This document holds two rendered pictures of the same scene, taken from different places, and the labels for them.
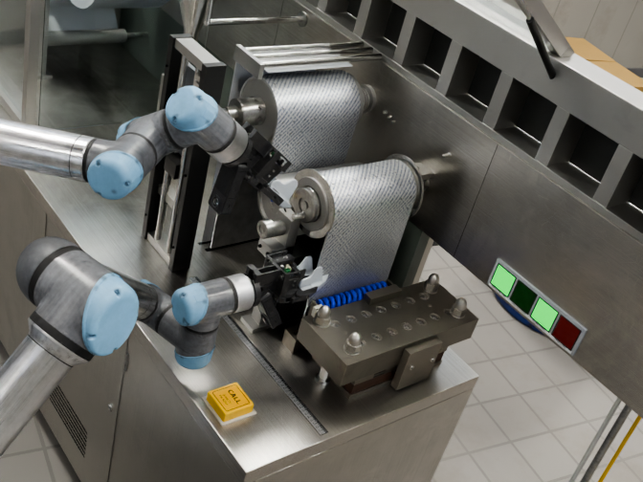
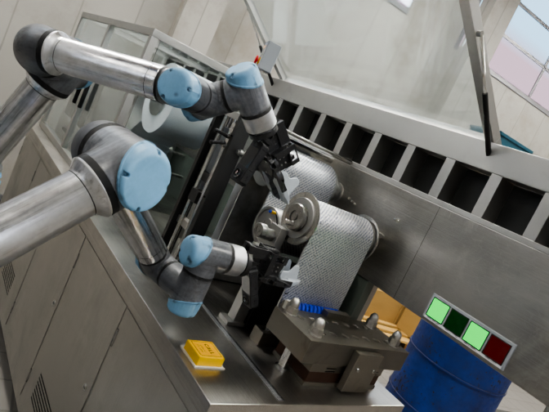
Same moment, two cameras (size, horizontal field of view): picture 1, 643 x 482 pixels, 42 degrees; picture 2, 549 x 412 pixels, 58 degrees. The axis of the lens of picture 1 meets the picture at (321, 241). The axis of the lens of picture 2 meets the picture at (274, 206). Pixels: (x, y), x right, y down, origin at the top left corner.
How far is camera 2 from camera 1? 75 cm
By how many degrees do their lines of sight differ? 26
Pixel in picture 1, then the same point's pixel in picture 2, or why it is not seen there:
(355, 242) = (325, 260)
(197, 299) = (204, 243)
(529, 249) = (463, 282)
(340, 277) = (307, 289)
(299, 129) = not seen: hidden behind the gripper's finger
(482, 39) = (432, 139)
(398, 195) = (361, 234)
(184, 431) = (151, 389)
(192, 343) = (187, 287)
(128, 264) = not seen: hidden behind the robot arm
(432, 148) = (384, 218)
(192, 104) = (248, 66)
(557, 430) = not seen: outside the picture
